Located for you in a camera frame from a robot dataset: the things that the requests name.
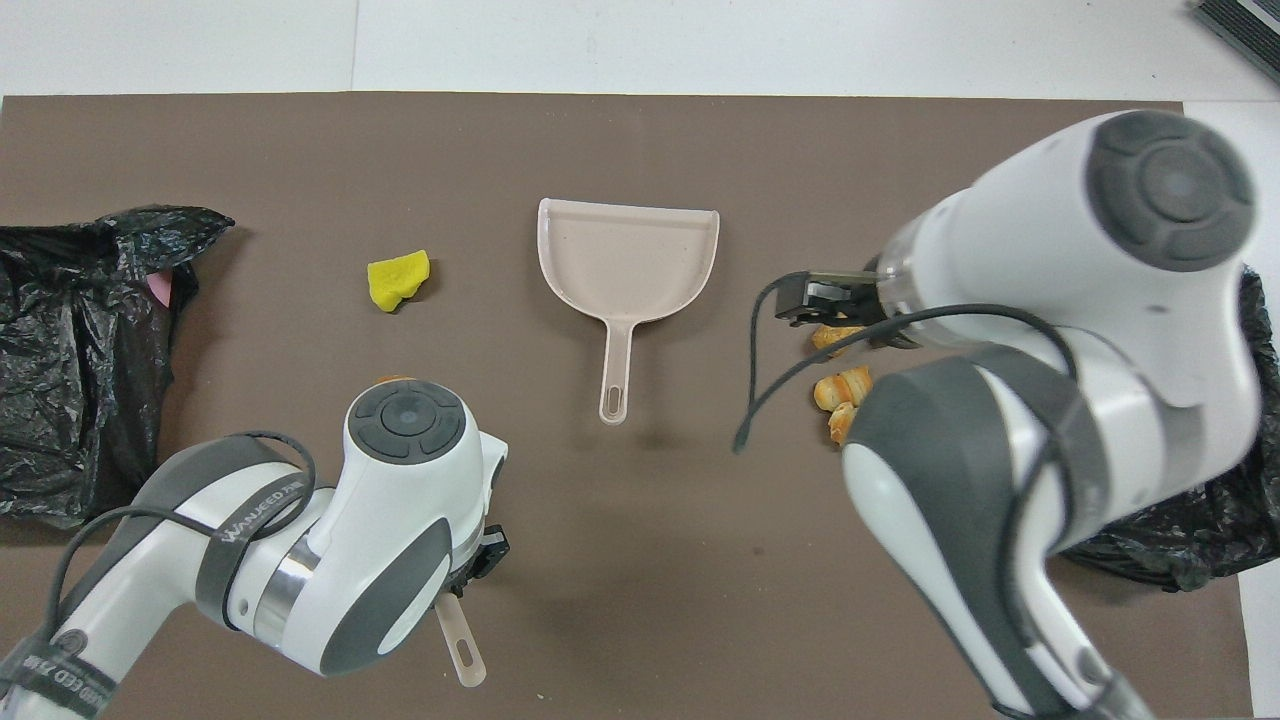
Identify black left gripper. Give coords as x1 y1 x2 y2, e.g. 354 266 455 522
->
452 523 512 593

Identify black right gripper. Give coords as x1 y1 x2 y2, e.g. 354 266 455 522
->
776 272 921 351

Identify brown bread roll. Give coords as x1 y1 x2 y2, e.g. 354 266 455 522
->
811 322 867 359

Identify beige brush black bristles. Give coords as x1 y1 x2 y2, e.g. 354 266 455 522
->
434 593 489 690

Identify small golden croissant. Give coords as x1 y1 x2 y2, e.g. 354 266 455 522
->
813 365 876 412

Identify beige plastic dustpan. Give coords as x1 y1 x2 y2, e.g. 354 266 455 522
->
537 197 721 426

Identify lumpy yellow sponge chunk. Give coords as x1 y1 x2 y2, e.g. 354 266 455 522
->
366 249 432 314

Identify black bag lined bin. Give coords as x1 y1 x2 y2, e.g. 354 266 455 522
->
1060 262 1280 593
0 205 236 529

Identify brown table mat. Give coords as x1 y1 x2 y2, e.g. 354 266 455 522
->
0 92 1256 720

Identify grey striped object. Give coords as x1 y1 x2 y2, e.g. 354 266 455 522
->
1193 0 1280 84

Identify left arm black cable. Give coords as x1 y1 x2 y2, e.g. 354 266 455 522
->
38 430 321 651

